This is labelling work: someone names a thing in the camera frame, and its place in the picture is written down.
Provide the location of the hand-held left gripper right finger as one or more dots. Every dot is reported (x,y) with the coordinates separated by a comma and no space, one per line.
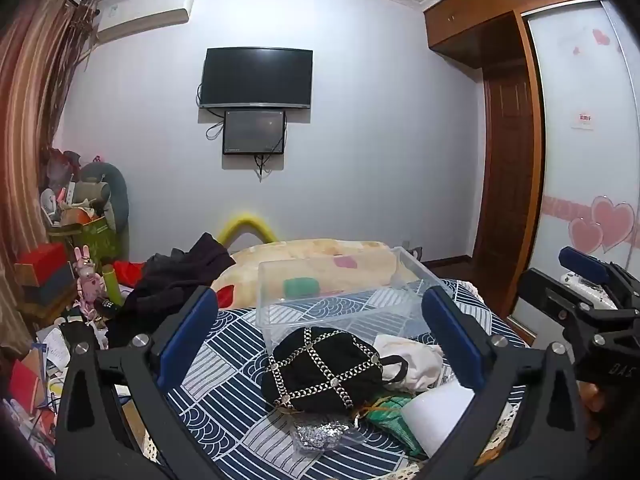
(450,342)

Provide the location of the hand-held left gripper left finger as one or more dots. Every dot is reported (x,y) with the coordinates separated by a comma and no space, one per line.
(187,332)

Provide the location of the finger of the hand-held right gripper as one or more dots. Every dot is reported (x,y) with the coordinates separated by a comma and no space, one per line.
(545,297)
(582,261)

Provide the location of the cream cloth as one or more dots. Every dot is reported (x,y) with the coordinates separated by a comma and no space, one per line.
(415,360)

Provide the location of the white foam cylinder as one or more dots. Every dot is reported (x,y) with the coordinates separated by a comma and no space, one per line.
(437,417)

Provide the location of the green knit glove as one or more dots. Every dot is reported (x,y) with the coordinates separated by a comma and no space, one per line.
(395,417)

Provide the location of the clear plastic storage box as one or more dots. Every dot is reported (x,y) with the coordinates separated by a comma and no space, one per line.
(345,305)

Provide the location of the silver sequin pouch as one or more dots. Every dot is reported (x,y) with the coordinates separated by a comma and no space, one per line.
(320,432)

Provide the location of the person's right hand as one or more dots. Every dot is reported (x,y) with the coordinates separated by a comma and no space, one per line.
(593,410)

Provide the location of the white printed object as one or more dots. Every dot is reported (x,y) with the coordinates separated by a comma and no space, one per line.
(585,290)

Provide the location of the black clothes pile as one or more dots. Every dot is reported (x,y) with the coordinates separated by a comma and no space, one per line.
(160,285)

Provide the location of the blue wave pattern bedsheet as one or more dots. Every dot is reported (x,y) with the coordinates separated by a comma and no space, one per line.
(235,375)

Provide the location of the red cloth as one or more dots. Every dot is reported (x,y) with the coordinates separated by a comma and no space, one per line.
(131,272)

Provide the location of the green bottle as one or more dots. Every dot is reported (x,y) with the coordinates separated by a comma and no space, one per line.
(112,282)

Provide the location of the white lace cloth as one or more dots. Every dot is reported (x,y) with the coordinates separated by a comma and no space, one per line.
(500,435)

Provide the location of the pink rabbit toy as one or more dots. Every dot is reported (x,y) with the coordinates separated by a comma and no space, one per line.
(89,280)

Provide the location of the brown wooden door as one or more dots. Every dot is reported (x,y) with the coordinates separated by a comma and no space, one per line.
(505,170)

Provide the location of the yellow foam noodle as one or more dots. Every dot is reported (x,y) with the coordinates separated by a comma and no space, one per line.
(247,222)

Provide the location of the green storage box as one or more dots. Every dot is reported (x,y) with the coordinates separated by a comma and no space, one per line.
(95,240)

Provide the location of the small white door sticker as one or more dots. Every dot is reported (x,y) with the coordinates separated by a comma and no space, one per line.
(585,120)

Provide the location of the grey blue box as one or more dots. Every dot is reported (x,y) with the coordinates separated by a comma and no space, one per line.
(50,285)

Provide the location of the pile of papers and books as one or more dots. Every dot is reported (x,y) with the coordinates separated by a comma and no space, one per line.
(35,380)

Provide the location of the red box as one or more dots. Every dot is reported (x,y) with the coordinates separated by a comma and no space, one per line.
(42,257)

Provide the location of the grey plush pillow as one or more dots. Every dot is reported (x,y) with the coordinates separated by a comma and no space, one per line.
(117,185)

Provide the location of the beige plush toy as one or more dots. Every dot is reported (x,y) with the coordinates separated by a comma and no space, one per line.
(92,192)

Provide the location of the wardrobe with pink heart stickers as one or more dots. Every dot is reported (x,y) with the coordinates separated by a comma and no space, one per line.
(585,85)

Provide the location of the crumpled plastic bag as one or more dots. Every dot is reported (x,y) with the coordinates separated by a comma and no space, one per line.
(59,165)

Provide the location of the wooden overhead cabinet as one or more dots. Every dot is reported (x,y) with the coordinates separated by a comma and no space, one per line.
(465,15)

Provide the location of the striped brown curtain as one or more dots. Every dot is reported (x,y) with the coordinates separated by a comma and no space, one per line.
(25,110)

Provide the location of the white air conditioner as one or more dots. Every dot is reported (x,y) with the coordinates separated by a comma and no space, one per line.
(145,12)

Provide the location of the small black wall monitor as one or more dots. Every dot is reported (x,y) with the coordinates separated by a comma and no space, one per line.
(254,131)

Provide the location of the black wall television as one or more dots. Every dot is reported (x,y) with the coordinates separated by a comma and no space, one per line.
(255,77)

